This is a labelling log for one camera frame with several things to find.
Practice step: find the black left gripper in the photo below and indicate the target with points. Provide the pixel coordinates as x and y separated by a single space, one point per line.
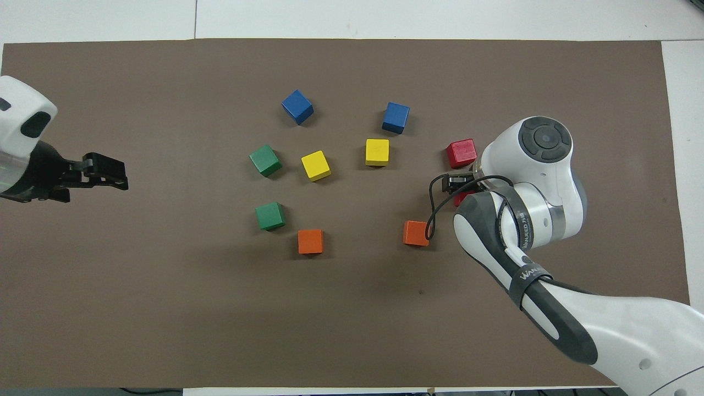
47 173

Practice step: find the green wooden block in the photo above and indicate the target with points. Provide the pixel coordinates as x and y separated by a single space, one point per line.
270 215
265 160

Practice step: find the blue wooden block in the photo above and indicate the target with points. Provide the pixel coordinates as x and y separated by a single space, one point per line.
297 106
396 117

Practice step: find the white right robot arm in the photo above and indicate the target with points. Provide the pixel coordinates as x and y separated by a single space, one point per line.
550 165

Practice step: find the red wooden block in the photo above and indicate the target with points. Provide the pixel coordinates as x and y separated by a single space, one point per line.
461 153
461 199

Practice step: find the brown table mat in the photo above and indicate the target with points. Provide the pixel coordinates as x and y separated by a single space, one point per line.
220 319

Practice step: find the orange wooden block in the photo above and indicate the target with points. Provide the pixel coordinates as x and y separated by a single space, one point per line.
416 233
311 241

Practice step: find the yellow wooden block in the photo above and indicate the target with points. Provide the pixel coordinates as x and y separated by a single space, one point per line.
377 152
315 165

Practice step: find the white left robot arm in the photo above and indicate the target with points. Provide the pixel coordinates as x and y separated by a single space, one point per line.
19 115

